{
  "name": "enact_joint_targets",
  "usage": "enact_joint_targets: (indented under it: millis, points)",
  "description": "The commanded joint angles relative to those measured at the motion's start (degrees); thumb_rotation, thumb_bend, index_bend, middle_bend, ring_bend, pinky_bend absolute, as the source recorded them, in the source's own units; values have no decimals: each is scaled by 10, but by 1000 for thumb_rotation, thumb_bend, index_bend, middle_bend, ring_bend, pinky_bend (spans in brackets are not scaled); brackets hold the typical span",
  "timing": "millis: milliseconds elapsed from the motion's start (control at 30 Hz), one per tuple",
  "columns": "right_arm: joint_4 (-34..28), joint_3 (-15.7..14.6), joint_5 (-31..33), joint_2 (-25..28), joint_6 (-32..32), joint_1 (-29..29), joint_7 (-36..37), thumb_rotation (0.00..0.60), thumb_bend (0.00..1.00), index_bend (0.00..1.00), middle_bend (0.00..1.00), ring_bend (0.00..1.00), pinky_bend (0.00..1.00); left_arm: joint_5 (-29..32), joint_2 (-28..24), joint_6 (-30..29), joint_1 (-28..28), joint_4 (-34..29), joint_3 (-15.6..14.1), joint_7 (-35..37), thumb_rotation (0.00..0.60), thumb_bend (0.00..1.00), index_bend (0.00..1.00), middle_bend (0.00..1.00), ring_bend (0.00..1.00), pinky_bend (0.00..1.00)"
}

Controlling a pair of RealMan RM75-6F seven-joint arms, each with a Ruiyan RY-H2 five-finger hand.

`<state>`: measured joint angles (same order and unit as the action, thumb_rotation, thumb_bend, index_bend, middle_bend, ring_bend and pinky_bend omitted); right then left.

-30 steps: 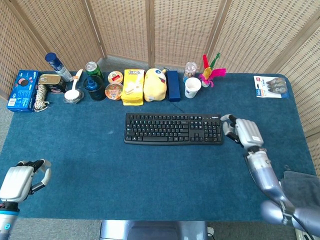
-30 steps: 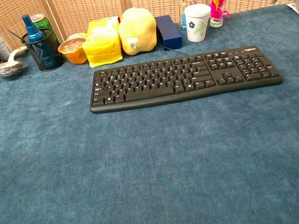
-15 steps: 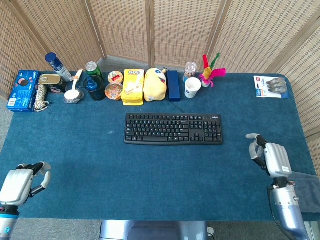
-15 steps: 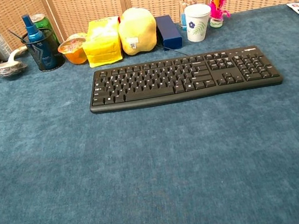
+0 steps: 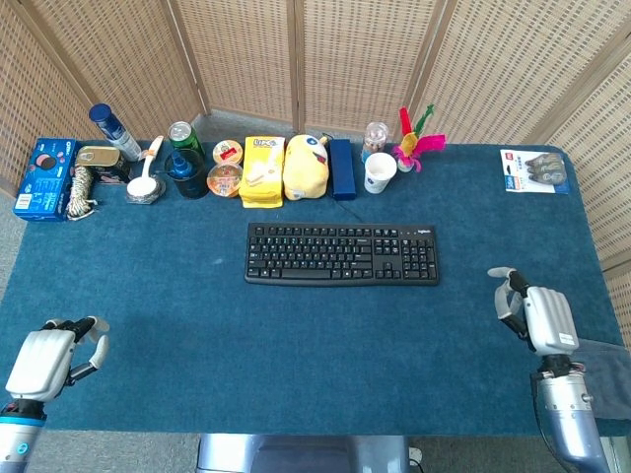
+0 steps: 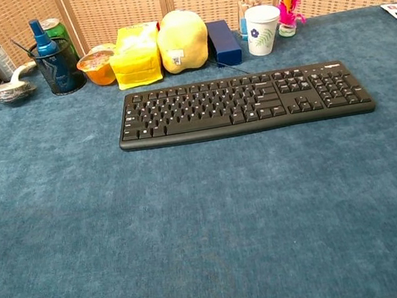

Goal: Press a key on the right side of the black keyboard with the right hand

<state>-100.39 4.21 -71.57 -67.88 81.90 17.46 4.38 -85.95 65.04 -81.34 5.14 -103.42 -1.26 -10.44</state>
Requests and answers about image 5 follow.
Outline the blister pack with blue card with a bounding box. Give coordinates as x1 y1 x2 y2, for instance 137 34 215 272
499 149 572 195

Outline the colourful feather shuttlecock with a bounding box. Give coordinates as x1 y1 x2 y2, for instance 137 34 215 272
391 103 448 173

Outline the white handled brush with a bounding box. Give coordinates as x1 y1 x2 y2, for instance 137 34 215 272
126 135 165 198

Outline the black computer keyboard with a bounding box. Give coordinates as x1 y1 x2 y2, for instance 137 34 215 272
244 222 440 287

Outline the yellow plush toy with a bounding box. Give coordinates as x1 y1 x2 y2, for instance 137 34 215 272
282 133 330 202

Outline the clear toothpick jar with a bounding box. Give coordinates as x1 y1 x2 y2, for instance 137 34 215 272
361 121 390 164

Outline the blue cookie box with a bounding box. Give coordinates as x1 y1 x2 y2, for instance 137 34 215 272
12 137 80 222

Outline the white paper cup floral print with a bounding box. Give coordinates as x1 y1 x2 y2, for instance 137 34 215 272
364 152 398 195

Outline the braided rope bundle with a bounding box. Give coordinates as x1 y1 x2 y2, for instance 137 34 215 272
66 166 99 221

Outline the yellow snack package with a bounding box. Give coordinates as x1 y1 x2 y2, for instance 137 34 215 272
239 135 287 209

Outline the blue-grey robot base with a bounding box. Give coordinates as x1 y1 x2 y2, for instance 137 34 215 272
196 434 410 473

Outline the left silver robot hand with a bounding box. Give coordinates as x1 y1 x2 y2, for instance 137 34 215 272
4 316 110 401

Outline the white spray can blue cap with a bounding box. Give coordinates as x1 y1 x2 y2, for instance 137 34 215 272
89 102 143 163

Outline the gold-lid luncheon meat tin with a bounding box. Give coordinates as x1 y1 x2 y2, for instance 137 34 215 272
74 145 132 184

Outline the black keyboard cable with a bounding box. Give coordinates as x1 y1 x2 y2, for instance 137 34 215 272
334 195 365 225

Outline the dark blue round bowl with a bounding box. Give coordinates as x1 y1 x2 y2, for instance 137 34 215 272
164 149 211 200

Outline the orange jelly cup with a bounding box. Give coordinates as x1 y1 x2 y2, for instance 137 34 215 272
212 140 245 167
206 163 245 199

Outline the blue fabric tablecloth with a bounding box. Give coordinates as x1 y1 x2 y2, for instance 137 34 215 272
0 140 631 438

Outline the woven rattan folding screen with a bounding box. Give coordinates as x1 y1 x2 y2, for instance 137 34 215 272
0 0 631 346

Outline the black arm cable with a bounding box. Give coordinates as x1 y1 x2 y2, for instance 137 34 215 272
529 372 564 465

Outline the green drink can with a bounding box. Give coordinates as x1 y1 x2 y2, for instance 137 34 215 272
168 121 205 157

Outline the dark blue rectangular box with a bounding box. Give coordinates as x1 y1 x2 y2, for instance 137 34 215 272
328 138 357 201

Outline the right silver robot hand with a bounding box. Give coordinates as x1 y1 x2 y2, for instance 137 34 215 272
487 267 581 359

